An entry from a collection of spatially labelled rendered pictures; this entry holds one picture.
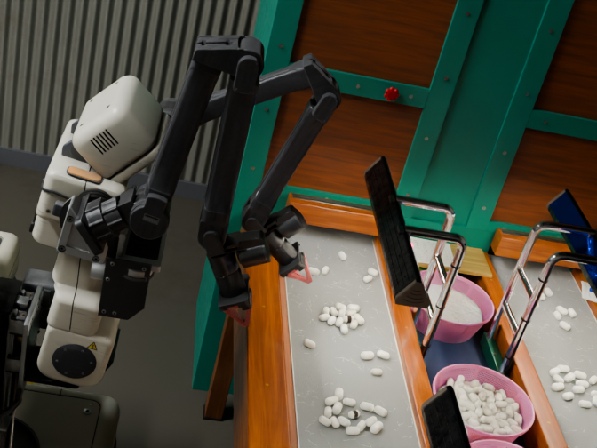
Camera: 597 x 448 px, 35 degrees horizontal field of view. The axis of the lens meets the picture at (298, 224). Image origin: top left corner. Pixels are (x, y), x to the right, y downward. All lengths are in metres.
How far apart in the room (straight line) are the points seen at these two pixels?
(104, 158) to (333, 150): 1.02
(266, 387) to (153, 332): 1.38
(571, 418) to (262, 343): 0.83
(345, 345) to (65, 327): 0.74
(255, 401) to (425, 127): 1.04
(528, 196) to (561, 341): 0.48
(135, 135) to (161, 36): 2.21
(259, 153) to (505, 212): 0.81
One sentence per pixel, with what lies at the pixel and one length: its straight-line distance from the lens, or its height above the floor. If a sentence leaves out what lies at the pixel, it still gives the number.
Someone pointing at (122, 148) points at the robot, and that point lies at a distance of 2.01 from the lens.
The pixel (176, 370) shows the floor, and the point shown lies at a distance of 3.47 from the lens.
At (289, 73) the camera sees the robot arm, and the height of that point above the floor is 1.42.
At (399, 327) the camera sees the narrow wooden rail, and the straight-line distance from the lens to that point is 2.63.
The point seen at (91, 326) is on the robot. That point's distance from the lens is 2.26.
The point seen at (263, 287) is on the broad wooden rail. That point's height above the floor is 0.77.
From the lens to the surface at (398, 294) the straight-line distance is 2.20.
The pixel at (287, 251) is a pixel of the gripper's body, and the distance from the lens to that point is 2.45.
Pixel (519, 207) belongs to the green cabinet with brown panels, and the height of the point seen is 0.94.
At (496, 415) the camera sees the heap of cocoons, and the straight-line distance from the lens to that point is 2.51.
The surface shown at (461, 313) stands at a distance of 2.83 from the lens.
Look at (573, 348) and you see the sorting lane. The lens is 2.88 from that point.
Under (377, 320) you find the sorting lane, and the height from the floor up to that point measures 0.74.
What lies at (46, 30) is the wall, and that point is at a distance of 4.26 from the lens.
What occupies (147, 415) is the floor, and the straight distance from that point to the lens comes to 3.28.
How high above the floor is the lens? 2.24
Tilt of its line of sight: 30 degrees down
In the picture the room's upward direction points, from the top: 15 degrees clockwise
